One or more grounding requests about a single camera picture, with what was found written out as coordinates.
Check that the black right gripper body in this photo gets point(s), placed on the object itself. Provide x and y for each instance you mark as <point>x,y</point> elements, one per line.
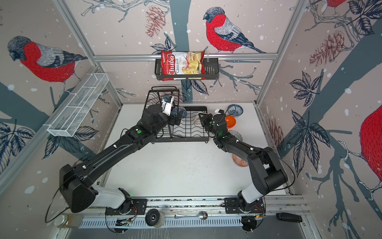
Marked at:
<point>212,126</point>

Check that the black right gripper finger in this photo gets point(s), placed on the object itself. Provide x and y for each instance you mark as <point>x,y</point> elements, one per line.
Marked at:
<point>206,125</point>
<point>202,115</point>

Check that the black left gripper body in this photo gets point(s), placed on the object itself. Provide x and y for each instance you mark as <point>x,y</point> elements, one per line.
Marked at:
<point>172,120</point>

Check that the blue triangle patterned bowl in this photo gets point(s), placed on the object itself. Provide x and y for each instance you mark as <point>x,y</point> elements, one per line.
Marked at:
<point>183,112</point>

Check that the black wire dish rack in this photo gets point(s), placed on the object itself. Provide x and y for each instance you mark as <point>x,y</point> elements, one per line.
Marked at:
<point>184,125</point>

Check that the red orange patterned bowl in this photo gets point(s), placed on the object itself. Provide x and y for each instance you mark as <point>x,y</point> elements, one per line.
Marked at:
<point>239,161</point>

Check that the brown white patterned bowl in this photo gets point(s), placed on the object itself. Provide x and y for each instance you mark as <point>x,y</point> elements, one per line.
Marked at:
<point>197,121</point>

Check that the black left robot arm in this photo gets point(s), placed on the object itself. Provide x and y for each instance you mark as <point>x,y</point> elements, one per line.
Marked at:
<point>77,183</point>

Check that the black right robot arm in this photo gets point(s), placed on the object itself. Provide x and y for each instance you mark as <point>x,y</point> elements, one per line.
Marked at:
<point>266,170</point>

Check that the orange plastic bowl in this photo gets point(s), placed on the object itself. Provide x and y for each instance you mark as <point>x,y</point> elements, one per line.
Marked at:
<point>230,121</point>

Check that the green patterned bowl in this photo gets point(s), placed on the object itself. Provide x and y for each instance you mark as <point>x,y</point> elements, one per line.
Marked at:
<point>236,134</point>

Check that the blue floral white bowl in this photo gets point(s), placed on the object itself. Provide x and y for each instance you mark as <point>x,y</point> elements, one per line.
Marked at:
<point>234,110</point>

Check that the red cassava chips bag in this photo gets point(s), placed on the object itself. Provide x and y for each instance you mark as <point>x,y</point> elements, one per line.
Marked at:
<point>175,63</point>

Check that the metal spoon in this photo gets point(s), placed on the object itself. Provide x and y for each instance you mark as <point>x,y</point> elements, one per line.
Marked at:
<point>200,215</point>

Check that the black remote device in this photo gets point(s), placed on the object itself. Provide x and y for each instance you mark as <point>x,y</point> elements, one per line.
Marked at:
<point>288,217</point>

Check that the glass jar metal lid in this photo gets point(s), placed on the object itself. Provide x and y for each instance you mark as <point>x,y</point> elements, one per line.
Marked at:
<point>68,221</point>

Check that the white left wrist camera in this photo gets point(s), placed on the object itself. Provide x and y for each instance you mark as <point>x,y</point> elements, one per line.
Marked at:
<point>167,104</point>

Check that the dark wall shelf basket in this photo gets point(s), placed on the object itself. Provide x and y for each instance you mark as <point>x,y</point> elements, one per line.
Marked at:
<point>211,68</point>

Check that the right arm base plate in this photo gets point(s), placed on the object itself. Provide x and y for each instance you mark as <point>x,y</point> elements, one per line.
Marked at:
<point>237,206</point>

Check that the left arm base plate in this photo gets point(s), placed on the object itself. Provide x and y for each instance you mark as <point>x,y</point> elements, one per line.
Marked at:
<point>134,206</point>

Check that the white wire mesh basket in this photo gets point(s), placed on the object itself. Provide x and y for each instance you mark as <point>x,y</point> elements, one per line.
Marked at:
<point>80,103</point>

